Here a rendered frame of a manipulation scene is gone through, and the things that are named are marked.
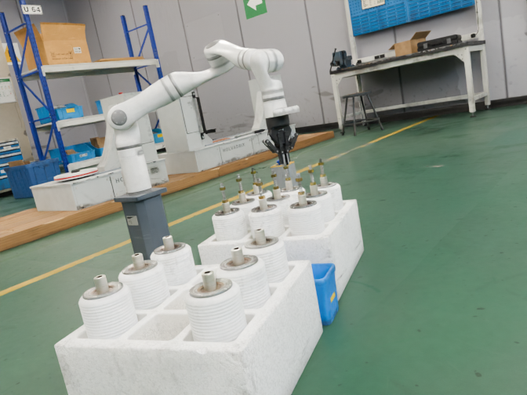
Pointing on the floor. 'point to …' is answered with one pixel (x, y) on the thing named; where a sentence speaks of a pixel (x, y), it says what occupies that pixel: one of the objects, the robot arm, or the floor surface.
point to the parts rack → (71, 77)
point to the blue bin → (325, 291)
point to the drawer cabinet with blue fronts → (9, 154)
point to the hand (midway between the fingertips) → (284, 159)
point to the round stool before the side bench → (363, 110)
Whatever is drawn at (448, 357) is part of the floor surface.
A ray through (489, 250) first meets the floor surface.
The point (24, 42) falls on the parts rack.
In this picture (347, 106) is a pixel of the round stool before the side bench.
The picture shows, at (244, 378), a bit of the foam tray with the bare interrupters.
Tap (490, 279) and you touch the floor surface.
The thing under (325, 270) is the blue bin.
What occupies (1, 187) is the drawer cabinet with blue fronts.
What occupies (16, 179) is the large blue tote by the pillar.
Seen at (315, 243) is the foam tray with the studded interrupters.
